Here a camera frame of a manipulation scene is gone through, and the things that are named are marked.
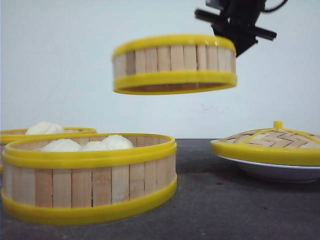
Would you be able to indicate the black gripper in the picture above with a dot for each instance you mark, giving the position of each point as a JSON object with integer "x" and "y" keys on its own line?
{"x": 236, "y": 21}

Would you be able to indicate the woven bamboo steamer lid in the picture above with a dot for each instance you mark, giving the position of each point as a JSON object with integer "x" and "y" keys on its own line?
{"x": 276, "y": 145}

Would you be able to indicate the bamboo steamer basket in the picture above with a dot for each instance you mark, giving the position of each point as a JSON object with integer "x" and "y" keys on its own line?
{"x": 78, "y": 188}

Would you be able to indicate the white plate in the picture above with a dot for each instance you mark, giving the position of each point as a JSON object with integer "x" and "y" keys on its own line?
{"x": 276, "y": 172}

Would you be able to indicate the white bun front right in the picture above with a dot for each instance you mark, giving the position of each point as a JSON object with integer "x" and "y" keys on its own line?
{"x": 117, "y": 142}

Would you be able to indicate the white bun front middle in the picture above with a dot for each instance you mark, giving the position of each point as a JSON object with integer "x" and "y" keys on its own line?
{"x": 93, "y": 146}

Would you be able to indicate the white bun front left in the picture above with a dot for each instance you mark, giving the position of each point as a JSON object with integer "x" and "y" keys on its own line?
{"x": 61, "y": 145}

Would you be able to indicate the large white bun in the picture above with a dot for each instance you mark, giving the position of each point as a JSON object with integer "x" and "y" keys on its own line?
{"x": 44, "y": 128}

